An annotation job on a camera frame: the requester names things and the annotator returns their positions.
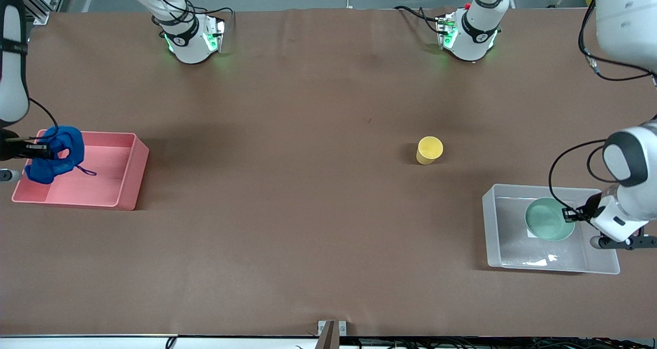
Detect yellow plastic cup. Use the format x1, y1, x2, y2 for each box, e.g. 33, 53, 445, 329
416, 136, 444, 165

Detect aluminium frame post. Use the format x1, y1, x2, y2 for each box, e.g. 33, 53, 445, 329
18, 0, 52, 25

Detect mint green bowl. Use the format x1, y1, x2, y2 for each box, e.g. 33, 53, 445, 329
524, 197, 576, 242

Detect black right base cable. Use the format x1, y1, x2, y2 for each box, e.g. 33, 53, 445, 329
190, 5, 235, 31

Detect brown table cover sheet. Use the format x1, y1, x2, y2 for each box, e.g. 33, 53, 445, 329
0, 8, 657, 338

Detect blue cloth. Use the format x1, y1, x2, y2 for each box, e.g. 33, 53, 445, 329
24, 126, 98, 185

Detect black base cable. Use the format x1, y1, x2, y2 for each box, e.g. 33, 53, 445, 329
190, 5, 235, 31
394, 5, 442, 34

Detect clear plastic bin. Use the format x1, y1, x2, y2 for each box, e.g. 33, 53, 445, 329
481, 183, 621, 276

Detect grey metal bracket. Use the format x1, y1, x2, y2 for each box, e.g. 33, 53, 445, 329
317, 320, 347, 349

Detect pink plastic bin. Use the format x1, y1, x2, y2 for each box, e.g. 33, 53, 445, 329
11, 129, 150, 211

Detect black left base cable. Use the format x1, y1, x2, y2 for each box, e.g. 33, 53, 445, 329
394, 5, 442, 34

